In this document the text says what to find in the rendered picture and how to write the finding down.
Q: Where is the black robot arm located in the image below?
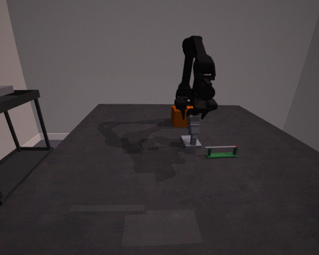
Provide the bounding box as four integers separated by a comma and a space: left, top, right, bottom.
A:
175, 36, 216, 114

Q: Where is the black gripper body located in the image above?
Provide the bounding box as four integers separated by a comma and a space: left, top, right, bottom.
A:
174, 89, 218, 109

